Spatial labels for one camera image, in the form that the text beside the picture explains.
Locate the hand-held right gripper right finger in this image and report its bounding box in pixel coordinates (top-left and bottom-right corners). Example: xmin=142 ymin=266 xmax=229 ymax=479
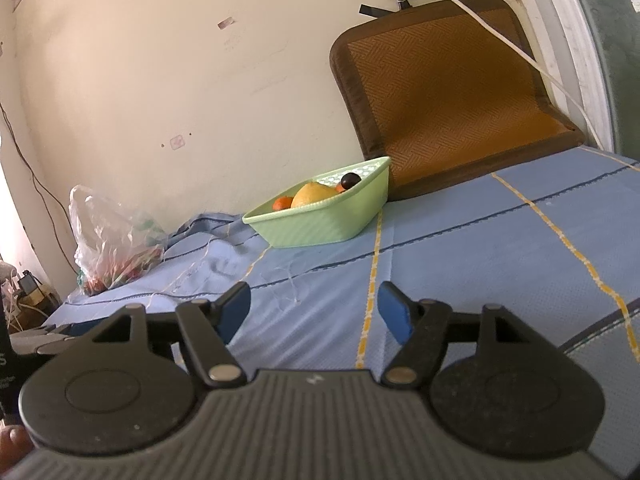
xmin=377 ymin=281 xmax=566 ymax=388

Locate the light green plastic basket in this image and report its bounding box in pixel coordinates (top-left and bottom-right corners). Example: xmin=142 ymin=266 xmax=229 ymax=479
xmin=242 ymin=156 xmax=392 ymax=249

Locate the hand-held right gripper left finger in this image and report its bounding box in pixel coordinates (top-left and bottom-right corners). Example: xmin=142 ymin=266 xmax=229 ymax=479
xmin=75 ymin=281 xmax=252 ymax=390

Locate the white cable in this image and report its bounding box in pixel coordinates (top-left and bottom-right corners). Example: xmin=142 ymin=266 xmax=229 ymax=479
xmin=395 ymin=0 xmax=606 ymax=148

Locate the blue striped bedsheet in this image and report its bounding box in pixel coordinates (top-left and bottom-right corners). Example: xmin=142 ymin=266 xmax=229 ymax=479
xmin=47 ymin=145 xmax=640 ymax=480

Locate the white door frame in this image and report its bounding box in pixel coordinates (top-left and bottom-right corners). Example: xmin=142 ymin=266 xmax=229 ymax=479
xmin=505 ymin=0 xmax=621 ymax=153

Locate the dark wall cable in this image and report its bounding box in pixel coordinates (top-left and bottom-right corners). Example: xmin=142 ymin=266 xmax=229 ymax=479
xmin=0 ymin=102 xmax=81 ymax=281

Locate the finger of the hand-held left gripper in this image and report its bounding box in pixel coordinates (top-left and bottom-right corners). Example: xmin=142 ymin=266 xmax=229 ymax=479
xmin=10 ymin=321 xmax=103 ymax=356

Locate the person's left hand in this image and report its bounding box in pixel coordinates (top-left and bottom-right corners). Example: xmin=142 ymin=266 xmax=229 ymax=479
xmin=0 ymin=425 xmax=33 ymax=466

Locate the clear plastic bag of produce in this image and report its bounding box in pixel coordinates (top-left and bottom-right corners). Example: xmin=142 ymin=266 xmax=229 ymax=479
xmin=68 ymin=185 xmax=167 ymax=295

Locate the yellow grapefruit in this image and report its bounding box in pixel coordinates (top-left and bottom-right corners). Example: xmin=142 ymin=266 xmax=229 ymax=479
xmin=291 ymin=182 xmax=340 ymax=209

